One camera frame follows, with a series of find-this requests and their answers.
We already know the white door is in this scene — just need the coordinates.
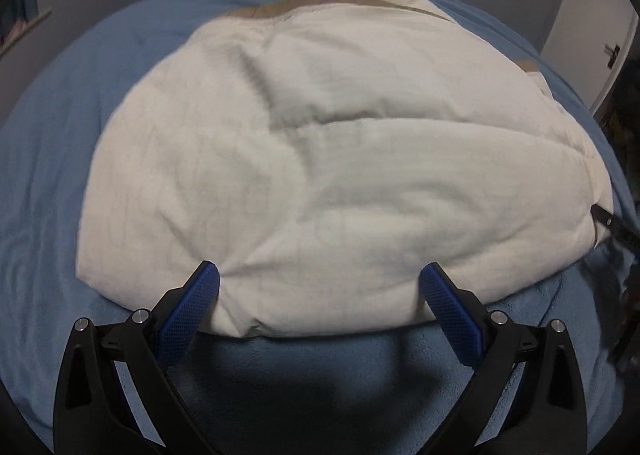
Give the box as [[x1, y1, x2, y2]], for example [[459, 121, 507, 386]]
[[539, 0, 640, 108]]

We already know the colourful wall poster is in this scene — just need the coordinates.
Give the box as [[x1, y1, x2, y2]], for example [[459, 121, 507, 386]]
[[0, 0, 54, 57]]

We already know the blue fleece blanket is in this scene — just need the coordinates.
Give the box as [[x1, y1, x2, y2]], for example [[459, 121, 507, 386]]
[[0, 0, 640, 455]]

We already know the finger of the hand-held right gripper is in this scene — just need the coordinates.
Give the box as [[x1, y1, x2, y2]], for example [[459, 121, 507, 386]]
[[590, 204, 640, 257]]

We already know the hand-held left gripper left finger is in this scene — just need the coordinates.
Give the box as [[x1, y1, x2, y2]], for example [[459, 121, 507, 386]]
[[52, 260, 222, 455]]

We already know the cream cloth garment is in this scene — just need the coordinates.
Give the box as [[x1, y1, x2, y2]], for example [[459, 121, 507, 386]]
[[77, 0, 615, 339]]

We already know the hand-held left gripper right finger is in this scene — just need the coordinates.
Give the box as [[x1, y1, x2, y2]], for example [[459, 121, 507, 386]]
[[419, 262, 590, 455]]

